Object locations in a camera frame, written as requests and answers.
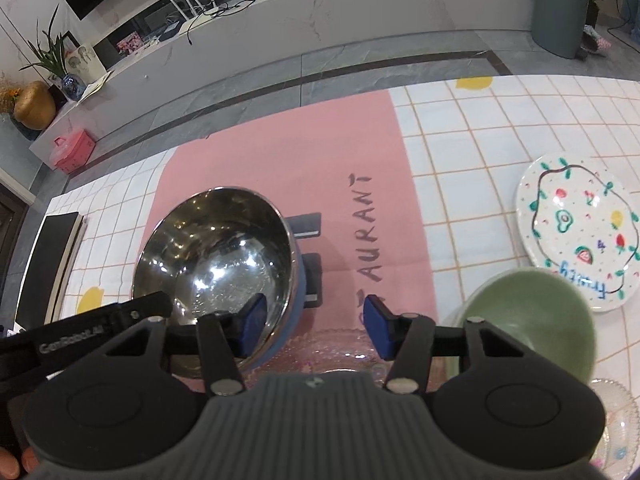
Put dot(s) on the white marble TV cabinet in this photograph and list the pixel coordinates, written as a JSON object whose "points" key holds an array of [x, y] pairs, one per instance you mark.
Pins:
{"points": [[310, 5]]}

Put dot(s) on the grey-green trash bin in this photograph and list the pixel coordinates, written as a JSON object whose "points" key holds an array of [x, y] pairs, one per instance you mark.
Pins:
{"points": [[559, 10]]}

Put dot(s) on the white fruit-painted plate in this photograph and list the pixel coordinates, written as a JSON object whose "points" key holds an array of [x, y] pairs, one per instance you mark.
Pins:
{"points": [[582, 225]]}

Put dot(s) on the black flat board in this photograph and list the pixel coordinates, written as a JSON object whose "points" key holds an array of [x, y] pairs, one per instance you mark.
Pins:
{"points": [[50, 265]]}

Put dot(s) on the framed picture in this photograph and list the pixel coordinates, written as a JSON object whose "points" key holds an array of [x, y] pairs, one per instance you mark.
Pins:
{"points": [[85, 62]]}

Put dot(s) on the checked lemon-print tablecloth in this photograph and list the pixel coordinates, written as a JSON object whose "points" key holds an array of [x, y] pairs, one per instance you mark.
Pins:
{"points": [[500, 125]]}

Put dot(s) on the steel bowl with blue outside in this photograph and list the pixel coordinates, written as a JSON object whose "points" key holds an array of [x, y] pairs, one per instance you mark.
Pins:
{"points": [[215, 245]]}

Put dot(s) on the pink floral box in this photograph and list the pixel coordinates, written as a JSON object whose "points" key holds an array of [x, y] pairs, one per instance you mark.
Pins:
{"points": [[130, 44]]}

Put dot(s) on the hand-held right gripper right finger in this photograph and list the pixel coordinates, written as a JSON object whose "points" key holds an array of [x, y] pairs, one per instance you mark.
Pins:
{"points": [[376, 327]]}

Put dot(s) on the green ceramic bowl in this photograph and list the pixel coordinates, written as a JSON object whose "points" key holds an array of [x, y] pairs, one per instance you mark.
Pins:
{"points": [[535, 315]]}

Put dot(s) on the clear patterned glass plate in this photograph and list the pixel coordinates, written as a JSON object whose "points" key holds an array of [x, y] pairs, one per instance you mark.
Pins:
{"points": [[330, 350], [622, 425]]}

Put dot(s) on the person's left hand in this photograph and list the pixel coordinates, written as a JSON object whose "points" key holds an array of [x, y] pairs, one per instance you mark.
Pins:
{"points": [[12, 464]]}

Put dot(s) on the green plant in blue vase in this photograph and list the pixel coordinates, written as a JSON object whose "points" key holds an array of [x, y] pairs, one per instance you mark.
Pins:
{"points": [[57, 60]]}

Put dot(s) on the pink placemat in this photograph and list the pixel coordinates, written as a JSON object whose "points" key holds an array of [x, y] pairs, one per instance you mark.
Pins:
{"points": [[310, 150]]}

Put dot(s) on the white router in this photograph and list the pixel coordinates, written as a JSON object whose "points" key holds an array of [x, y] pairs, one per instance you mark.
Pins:
{"points": [[192, 2]]}

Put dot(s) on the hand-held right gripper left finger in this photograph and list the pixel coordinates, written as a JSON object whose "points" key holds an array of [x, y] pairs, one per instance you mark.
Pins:
{"points": [[253, 321]]}

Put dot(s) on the gold round vase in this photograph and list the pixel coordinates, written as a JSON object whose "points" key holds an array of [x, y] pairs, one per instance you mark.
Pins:
{"points": [[34, 106]]}

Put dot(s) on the dried yellow flowers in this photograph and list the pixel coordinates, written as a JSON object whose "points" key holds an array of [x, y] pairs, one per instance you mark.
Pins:
{"points": [[7, 94]]}

